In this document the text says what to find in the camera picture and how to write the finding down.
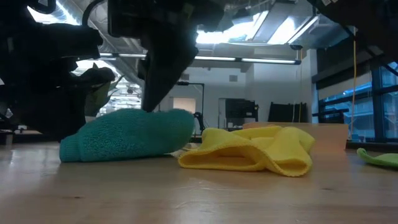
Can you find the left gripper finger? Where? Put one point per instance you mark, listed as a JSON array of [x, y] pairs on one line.
[[96, 77], [53, 112]]

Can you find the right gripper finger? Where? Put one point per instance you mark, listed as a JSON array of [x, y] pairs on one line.
[[168, 68]]

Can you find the teal microfiber towel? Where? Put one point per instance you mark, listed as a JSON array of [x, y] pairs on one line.
[[130, 137]]

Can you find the yellow microfiber towel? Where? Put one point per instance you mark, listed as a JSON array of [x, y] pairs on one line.
[[248, 149]]

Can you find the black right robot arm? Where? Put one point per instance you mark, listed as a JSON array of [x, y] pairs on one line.
[[373, 25]]

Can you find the black background robot arm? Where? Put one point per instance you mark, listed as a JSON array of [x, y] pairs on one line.
[[199, 119]]

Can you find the green microfiber towel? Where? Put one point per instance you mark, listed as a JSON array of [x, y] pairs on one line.
[[382, 160]]

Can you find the potted plant in white pot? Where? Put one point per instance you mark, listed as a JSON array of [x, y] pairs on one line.
[[98, 99]]

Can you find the black background cabinet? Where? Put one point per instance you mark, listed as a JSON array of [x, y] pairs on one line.
[[241, 109]]

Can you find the long ceiling light strip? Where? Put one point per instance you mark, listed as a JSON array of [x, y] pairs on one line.
[[267, 60]]

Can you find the black background panel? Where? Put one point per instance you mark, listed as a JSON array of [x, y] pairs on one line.
[[283, 112]]

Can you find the black background stand frame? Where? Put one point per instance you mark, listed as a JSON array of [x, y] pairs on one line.
[[203, 99]]

